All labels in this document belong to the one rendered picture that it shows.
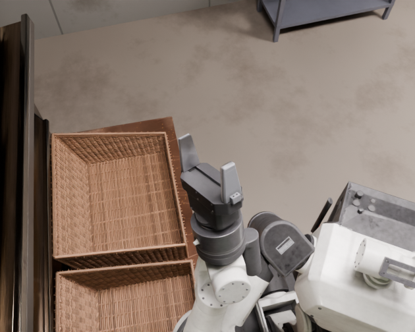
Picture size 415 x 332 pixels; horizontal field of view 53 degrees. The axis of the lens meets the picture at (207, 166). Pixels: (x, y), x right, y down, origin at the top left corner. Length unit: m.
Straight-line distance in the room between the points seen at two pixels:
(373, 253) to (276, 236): 0.20
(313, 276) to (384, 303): 0.15
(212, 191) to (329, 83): 2.60
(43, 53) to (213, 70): 1.31
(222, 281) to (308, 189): 1.95
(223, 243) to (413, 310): 0.45
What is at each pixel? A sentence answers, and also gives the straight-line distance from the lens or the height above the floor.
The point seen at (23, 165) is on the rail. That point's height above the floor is 1.44.
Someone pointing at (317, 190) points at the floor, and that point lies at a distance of 2.64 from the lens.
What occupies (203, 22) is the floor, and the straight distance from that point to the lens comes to 3.53.
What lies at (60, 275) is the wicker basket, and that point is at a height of 0.84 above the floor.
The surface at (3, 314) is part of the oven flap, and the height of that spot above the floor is 1.41.
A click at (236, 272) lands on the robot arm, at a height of 1.55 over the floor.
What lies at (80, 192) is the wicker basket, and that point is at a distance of 1.89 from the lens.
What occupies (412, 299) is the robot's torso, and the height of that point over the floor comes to 1.39.
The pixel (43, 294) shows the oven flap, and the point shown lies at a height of 0.95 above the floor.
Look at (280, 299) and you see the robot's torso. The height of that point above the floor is 0.35.
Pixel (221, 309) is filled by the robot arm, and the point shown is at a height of 1.45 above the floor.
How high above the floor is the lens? 2.26
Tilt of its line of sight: 59 degrees down
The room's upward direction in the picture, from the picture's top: straight up
